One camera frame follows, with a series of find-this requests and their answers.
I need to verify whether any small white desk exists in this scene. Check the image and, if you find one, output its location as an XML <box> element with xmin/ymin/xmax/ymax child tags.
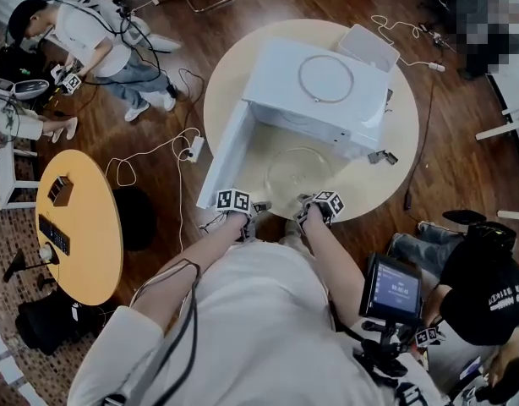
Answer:
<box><xmin>0</xmin><ymin>140</ymin><xmax>41</xmax><ymax>211</ymax></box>

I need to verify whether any black keyboard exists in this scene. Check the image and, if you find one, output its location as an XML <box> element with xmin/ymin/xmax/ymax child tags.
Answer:
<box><xmin>38</xmin><ymin>213</ymin><xmax>71</xmax><ymax>255</ymax></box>

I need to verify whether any black office chair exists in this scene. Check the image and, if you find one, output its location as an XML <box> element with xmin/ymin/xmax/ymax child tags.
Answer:
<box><xmin>0</xmin><ymin>43</ymin><xmax>53</xmax><ymax>86</ymax></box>
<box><xmin>14</xmin><ymin>289</ymin><xmax>107</xmax><ymax>357</ymax></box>

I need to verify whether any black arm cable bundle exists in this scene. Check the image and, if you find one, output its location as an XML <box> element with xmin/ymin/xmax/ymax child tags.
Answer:
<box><xmin>132</xmin><ymin>258</ymin><xmax>202</xmax><ymax>406</ymax></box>

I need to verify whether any round orange table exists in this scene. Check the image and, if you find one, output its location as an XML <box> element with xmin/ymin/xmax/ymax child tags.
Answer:
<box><xmin>35</xmin><ymin>149</ymin><xmax>124</xmax><ymax>307</ymax></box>

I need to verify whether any person's white shirt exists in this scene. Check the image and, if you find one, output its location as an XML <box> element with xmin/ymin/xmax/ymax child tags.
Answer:
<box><xmin>67</xmin><ymin>241</ymin><xmax>449</xmax><ymax>406</ymax></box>

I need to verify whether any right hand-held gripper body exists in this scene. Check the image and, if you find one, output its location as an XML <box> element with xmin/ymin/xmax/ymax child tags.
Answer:
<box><xmin>292</xmin><ymin>189</ymin><xmax>346</xmax><ymax>228</ymax></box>

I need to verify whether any black power cord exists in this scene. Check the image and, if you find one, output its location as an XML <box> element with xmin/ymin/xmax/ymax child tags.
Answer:
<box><xmin>404</xmin><ymin>83</ymin><xmax>437</xmax><ymax>211</ymax></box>

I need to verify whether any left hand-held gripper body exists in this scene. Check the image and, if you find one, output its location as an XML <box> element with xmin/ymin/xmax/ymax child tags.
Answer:
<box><xmin>216</xmin><ymin>188</ymin><xmax>260</xmax><ymax>244</ymax></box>

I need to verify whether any small circuit board gadget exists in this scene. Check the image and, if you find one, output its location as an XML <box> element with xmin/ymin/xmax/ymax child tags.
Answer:
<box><xmin>418</xmin><ymin>22</ymin><xmax>457</xmax><ymax>53</ymax></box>

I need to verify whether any clear glass turntable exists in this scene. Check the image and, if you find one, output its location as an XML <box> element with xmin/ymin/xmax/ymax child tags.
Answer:
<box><xmin>265</xmin><ymin>146</ymin><xmax>333</xmax><ymax>211</ymax></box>

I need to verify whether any white microwave oven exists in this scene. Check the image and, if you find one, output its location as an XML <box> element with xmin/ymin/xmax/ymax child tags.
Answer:
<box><xmin>196</xmin><ymin>36</ymin><xmax>391</xmax><ymax>211</ymax></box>

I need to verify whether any white frame wooden desk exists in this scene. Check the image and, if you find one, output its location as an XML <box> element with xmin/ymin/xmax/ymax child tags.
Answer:
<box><xmin>474</xmin><ymin>104</ymin><xmax>519</xmax><ymax>266</ymax></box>

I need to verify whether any long white cable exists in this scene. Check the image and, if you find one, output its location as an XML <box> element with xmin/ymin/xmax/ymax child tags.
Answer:
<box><xmin>105</xmin><ymin>127</ymin><xmax>201</xmax><ymax>270</ymax></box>

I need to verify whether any black desk lamp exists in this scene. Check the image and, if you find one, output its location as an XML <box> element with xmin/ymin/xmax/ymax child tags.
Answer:
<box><xmin>2</xmin><ymin>243</ymin><xmax>60</xmax><ymax>283</ymax></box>

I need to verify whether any grey shell backpack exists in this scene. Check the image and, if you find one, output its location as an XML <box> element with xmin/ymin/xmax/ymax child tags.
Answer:
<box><xmin>9</xmin><ymin>78</ymin><xmax>51</xmax><ymax>100</ymax></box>

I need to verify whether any person's left forearm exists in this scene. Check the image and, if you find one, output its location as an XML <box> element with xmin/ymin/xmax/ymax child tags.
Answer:
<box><xmin>131</xmin><ymin>211</ymin><xmax>249</xmax><ymax>327</ymax></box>

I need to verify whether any metal roller ring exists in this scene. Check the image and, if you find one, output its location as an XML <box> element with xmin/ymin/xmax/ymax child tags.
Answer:
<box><xmin>298</xmin><ymin>55</ymin><xmax>355</xmax><ymax>104</ymax></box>

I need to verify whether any person's right forearm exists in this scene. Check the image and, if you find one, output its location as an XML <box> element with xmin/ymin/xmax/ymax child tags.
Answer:
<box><xmin>303</xmin><ymin>204</ymin><xmax>367</xmax><ymax>333</ymax></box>

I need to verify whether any white plastic tray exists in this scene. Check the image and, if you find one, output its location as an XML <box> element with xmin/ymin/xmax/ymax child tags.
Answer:
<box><xmin>336</xmin><ymin>24</ymin><xmax>402</xmax><ymax>74</ymax></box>

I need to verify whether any wooden desk organizer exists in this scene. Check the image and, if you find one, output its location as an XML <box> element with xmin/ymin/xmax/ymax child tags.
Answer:
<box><xmin>46</xmin><ymin>175</ymin><xmax>75</xmax><ymax>207</ymax></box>

